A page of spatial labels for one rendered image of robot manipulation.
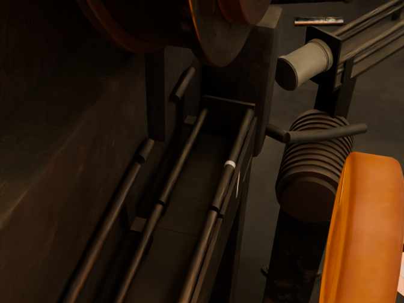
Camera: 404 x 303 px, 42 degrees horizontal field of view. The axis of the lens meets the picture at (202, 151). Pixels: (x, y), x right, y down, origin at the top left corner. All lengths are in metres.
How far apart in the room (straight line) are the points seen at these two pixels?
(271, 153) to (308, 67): 0.91
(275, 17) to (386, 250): 0.50
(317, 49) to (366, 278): 0.64
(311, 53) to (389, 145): 1.06
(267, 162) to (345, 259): 1.43
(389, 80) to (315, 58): 1.41
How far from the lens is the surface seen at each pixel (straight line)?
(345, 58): 0.95
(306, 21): 0.59
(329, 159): 0.95
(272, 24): 0.75
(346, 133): 0.97
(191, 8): 0.30
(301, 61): 0.89
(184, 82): 0.67
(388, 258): 0.32
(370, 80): 2.27
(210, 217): 0.56
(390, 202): 0.34
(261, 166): 1.72
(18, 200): 0.37
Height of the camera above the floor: 1.12
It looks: 40 degrees down
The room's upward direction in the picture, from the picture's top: 3 degrees clockwise
